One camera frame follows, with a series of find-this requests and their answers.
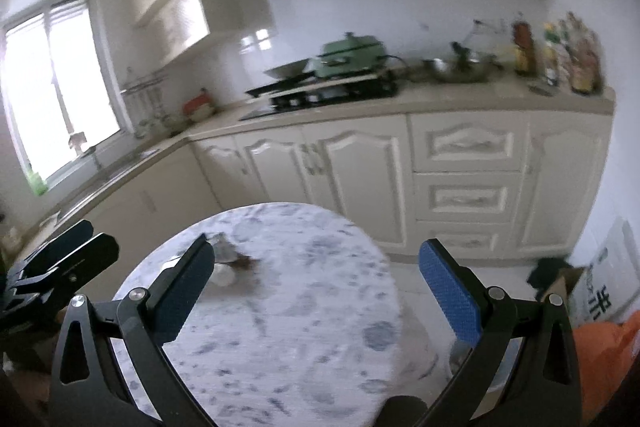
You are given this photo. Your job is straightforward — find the group of condiment bottles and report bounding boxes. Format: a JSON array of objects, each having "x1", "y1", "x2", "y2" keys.
[{"x1": 510, "y1": 12, "x2": 606, "y2": 96}]

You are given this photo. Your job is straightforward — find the green electric cooker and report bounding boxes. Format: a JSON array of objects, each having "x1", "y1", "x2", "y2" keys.
[{"x1": 314, "y1": 33, "x2": 390, "y2": 78}]

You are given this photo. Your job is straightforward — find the grey wok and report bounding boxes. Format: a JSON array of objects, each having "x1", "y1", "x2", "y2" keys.
[{"x1": 263, "y1": 59, "x2": 311, "y2": 80}]

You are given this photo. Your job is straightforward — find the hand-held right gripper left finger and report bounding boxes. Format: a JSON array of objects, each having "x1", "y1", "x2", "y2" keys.
[{"x1": 48, "y1": 233, "x2": 217, "y2": 427}]

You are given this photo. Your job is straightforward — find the steel wok black handle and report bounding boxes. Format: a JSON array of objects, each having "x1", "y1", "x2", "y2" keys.
[{"x1": 410, "y1": 42, "x2": 503, "y2": 84}]

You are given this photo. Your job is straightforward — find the crumpled grey brown wrapper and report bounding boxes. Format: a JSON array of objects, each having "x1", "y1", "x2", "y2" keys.
[{"x1": 207, "y1": 232, "x2": 261, "y2": 288}]

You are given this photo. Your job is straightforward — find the orange plastic bag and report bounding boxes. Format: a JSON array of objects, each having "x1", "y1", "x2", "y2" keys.
[{"x1": 570, "y1": 309, "x2": 640, "y2": 427}]

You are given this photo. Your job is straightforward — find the red bowl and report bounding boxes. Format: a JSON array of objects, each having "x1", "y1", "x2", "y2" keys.
[{"x1": 182, "y1": 89, "x2": 216, "y2": 118}]

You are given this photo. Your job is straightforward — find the cream kitchen base cabinets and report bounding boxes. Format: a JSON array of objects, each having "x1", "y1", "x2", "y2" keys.
[{"x1": 50, "y1": 109, "x2": 616, "y2": 268}]

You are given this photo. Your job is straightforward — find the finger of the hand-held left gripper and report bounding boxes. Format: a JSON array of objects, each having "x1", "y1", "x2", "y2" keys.
[
  {"x1": 0, "y1": 233, "x2": 121, "y2": 308},
  {"x1": 10, "y1": 219, "x2": 94, "y2": 276}
]

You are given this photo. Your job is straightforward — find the kitchen window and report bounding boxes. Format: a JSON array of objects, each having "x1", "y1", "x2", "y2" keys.
[{"x1": 0, "y1": 0, "x2": 123, "y2": 188}]

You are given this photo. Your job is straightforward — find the dark object on floor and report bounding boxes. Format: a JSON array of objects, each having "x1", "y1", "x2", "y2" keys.
[{"x1": 527, "y1": 257, "x2": 568, "y2": 300}]

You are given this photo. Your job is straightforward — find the metal faucet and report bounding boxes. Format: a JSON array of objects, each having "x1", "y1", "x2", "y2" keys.
[{"x1": 67, "y1": 132, "x2": 101, "y2": 168}]

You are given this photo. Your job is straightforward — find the black gas stove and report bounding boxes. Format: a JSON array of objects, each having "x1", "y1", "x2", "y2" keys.
[{"x1": 240, "y1": 77, "x2": 398, "y2": 120}]

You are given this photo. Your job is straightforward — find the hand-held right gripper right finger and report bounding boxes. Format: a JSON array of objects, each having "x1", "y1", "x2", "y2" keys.
[{"x1": 419, "y1": 238, "x2": 582, "y2": 427}]

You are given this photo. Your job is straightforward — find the black griddle pan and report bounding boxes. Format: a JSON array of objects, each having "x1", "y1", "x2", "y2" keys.
[{"x1": 245, "y1": 74, "x2": 321, "y2": 98}]

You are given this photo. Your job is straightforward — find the white cardboard box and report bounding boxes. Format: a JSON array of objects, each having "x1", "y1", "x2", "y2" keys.
[{"x1": 537, "y1": 217, "x2": 640, "y2": 328}]

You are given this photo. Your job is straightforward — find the beige kitchen countertop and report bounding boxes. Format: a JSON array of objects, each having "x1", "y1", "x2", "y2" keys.
[{"x1": 40, "y1": 79, "x2": 616, "y2": 228}]

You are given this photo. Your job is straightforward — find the utensil rack with ladles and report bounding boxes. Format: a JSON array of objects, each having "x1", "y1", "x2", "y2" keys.
[{"x1": 120, "y1": 74, "x2": 168, "y2": 130}]

